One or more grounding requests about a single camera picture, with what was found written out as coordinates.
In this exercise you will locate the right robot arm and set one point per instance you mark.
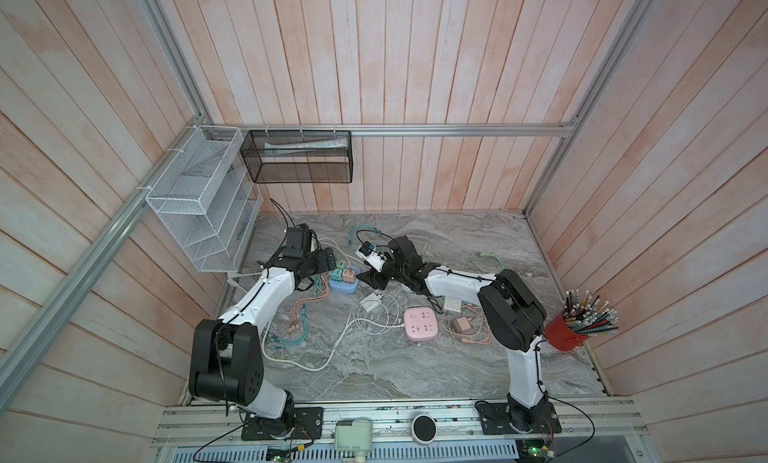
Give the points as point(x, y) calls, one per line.
point(514, 315)

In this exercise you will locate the red pencil cup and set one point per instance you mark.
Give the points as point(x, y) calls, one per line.
point(583, 315)

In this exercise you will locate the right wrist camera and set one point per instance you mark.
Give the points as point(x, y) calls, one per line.
point(368, 253)

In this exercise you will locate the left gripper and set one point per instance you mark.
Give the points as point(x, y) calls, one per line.
point(321, 255)

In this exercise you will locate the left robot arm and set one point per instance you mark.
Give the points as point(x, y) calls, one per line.
point(226, 359)

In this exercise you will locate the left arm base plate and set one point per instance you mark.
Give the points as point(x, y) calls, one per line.
point(302, 423)

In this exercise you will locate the blue power strip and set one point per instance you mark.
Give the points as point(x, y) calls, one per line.
point(343, 279)

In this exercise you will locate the white wire shelf rack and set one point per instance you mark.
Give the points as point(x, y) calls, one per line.
point(208, 206)

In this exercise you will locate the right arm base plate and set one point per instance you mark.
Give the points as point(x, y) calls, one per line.
point(511, 417)

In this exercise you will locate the black mesh basket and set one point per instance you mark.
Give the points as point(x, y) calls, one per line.
point(298, 156)

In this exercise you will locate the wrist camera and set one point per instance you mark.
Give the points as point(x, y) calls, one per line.
point(298, 241)
point(368, 253)

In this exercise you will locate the pink power strip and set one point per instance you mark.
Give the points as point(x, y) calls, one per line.
point(420, 324)

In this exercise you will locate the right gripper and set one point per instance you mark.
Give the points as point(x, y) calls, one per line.
point(373, 278)

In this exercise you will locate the black round speaker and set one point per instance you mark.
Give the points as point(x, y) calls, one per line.
point(423, 429)

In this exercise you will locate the beige charger plug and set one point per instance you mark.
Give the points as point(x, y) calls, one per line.
point(461, 325)

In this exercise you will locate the white box device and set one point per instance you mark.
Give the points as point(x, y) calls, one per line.
point(354, 439)

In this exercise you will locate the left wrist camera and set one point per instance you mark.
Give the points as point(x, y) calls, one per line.
point(298, 241)

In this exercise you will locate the white charger plug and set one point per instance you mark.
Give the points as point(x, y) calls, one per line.
point(371, 304)

